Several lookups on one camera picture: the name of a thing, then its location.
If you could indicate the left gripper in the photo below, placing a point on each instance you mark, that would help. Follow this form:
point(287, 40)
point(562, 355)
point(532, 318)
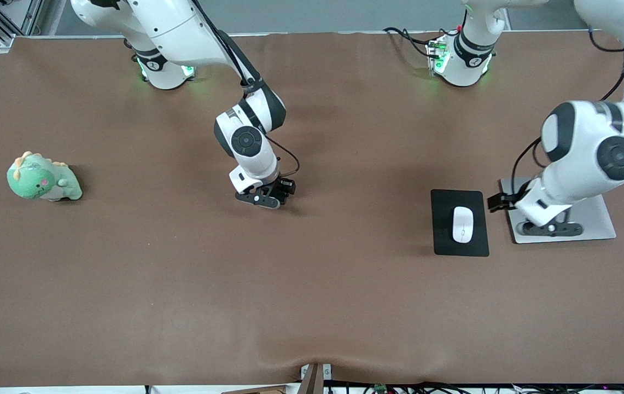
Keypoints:
point(506, 200)

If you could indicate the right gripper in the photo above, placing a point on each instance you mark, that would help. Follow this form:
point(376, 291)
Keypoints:
point(277, 189)

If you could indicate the white computer mouse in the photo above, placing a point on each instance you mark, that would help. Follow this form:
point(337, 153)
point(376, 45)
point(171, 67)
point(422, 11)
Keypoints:
point(462, 224)

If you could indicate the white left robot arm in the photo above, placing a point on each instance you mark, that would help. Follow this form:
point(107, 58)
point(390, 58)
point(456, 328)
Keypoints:
point(585, 137)

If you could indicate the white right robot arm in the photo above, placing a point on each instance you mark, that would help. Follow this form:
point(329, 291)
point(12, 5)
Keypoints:
point(180, 27)

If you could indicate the black mouse pad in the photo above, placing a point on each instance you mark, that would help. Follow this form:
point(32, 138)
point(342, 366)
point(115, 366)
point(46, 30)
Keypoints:
point(443, 241)

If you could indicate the silver laptop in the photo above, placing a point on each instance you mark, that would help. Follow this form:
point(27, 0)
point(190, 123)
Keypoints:
point(596, 219)

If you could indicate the brown table cloth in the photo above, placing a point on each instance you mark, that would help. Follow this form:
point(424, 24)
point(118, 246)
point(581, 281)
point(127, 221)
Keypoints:
point(312, 284)

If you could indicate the green dinosaur plush toy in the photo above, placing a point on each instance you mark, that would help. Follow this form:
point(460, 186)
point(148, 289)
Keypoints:
point(33, 180)

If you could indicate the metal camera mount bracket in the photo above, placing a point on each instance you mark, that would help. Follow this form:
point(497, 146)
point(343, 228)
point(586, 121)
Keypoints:
point(312, 380)

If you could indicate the aluminium frame post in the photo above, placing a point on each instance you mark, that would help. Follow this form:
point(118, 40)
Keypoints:
point(31, 13)

